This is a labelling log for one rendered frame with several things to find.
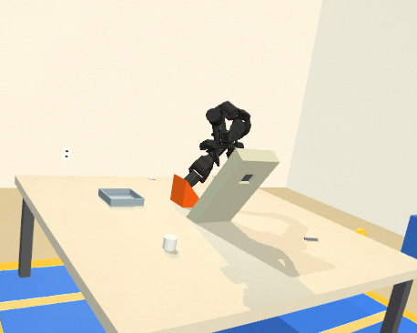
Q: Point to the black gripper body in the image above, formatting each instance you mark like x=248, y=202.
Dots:
x=209, y=143

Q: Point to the small white cylinder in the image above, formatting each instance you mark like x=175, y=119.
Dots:
x=169, y=242

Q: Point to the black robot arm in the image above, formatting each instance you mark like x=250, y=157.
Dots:
x=216, y=116

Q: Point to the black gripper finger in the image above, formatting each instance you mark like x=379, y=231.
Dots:
x=230, y=152
x=214, y=153

